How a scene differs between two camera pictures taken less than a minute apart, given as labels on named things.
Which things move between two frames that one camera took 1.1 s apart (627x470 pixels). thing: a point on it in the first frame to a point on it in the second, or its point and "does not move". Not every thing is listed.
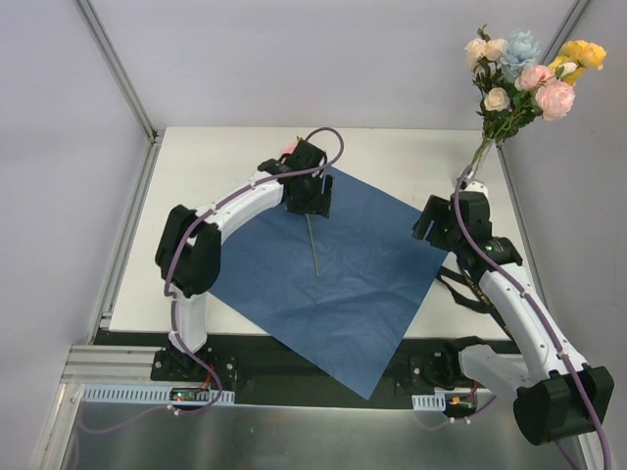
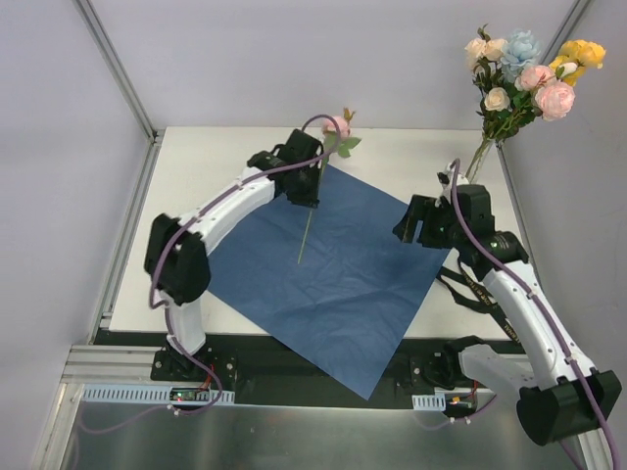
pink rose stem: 554,99 does not move
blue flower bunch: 519,50 does not move
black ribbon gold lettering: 483,304 does not move
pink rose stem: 313,247 to 348,141
